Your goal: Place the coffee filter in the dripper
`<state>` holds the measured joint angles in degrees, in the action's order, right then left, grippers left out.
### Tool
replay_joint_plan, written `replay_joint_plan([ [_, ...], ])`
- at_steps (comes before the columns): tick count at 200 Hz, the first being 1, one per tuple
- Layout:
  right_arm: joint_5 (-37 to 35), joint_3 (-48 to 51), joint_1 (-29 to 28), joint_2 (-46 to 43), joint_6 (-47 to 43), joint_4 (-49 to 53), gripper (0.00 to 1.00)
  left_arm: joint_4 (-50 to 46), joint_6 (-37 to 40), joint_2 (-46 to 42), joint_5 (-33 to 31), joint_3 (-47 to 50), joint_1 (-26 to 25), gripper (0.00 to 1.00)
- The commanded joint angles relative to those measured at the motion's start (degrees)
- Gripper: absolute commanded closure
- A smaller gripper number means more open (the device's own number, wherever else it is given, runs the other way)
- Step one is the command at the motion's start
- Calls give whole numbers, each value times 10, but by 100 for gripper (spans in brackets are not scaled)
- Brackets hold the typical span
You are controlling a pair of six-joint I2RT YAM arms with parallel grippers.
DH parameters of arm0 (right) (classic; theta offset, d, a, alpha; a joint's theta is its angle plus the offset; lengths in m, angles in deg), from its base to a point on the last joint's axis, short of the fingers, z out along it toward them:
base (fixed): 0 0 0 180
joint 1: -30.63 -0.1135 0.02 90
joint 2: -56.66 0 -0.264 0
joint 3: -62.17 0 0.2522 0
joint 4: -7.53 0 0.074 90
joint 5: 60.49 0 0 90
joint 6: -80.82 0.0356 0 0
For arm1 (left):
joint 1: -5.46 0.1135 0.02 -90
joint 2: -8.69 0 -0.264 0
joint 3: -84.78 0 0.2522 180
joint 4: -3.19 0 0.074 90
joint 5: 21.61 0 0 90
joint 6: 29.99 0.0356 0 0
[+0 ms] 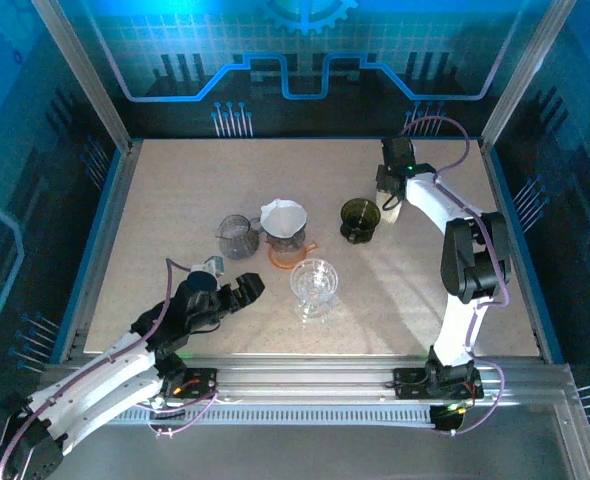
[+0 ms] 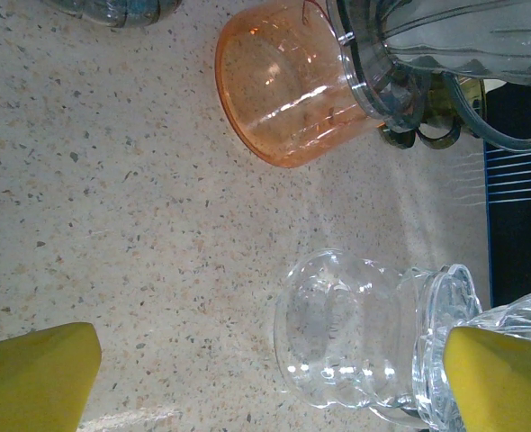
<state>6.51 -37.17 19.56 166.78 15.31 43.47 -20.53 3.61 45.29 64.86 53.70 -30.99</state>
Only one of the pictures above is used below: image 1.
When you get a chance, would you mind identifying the white orange filter package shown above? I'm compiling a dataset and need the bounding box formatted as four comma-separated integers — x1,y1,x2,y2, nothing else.
379,192,407,225

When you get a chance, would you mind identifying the dark green glass cup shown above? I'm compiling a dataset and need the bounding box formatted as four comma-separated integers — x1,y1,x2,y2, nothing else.
338,196,383,245

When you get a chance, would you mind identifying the orange glass coffee server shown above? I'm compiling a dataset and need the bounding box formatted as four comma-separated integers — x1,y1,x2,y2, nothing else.
267,239,321,271

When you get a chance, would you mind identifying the grey glass coffee server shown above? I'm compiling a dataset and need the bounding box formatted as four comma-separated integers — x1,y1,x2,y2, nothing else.
215,214,265,261

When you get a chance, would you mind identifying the smoke grey coffee dripper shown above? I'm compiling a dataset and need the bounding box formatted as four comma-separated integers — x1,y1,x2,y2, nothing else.
263,227,309,254

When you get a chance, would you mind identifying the clear glass coffee dripper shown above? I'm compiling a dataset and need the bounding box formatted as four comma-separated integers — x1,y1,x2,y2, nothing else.
289,257,340,322

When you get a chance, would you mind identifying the white paper coffee filter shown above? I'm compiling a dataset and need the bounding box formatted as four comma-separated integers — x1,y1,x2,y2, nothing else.
259,198,309,241

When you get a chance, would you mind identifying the small black circuit board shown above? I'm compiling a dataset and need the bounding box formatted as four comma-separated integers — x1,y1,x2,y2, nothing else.
428,403,470,436

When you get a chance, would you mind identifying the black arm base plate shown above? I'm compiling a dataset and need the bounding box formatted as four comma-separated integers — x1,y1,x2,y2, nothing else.
392,367,485,401
160,366,222,401

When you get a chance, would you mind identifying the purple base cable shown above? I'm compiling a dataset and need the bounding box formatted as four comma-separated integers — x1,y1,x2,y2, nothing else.
144,388,223,439
452,357,506,436

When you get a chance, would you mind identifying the aluminium table side rail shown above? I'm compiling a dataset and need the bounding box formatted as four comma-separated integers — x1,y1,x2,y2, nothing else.
57,139,144,364
479,142,566,364

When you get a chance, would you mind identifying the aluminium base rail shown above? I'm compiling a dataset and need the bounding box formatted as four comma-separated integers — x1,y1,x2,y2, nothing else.
42,352,584,431

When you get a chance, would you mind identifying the grey slotted cable duct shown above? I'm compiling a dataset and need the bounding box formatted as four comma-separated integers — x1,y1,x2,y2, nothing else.
107,405,439,429

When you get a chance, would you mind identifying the aluminium frame post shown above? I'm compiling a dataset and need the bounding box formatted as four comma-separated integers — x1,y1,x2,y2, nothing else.
30,0,134,154
479,0,576,154

